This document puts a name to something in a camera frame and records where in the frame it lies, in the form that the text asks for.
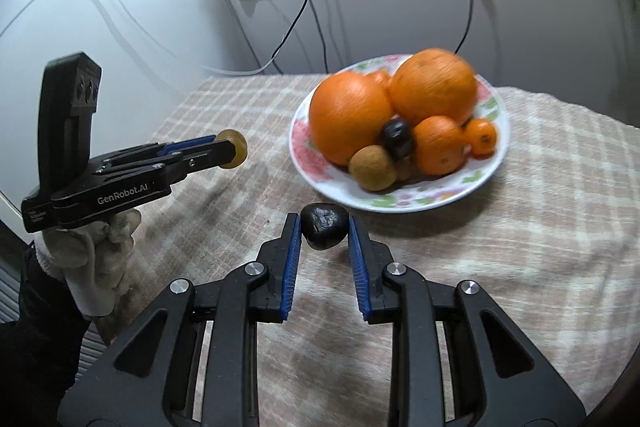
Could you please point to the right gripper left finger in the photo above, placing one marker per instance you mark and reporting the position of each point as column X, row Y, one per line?
column 259, row 292

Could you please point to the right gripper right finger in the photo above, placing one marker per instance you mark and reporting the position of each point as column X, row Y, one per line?
column 389, row 292

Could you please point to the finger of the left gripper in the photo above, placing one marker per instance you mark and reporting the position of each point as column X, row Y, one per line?
column 187, row 144
column 199, row 158

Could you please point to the green-brown kiwi fruit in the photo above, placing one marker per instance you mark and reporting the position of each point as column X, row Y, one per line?
column 240, row 147

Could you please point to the dark plum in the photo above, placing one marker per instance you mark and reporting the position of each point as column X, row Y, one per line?
column 324, row 225
column 397, row 139

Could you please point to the brown longan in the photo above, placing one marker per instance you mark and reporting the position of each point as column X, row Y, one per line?
column 372, row 168
column 404, row 170

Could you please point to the small tangerine with stem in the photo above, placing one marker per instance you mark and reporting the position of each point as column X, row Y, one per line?
column 440, row 146

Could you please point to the small orange kumquat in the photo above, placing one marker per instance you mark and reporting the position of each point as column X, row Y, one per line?
column 481, row 136

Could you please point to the large mandarin orange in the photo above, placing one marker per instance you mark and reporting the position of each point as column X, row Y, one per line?
column 434, row 82

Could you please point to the white gloved left hand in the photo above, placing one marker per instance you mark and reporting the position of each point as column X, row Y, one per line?
column 92, row 260

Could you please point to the floral white plate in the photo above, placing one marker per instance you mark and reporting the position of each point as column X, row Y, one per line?
column 420, row 192

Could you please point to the large navel orange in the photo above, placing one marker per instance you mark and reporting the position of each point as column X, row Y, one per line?
column 347, row 112

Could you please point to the plaid beige tablecloth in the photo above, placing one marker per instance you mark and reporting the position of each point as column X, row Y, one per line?
column 552, row 236

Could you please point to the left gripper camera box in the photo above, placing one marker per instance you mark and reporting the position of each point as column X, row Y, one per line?
column 68, row 98

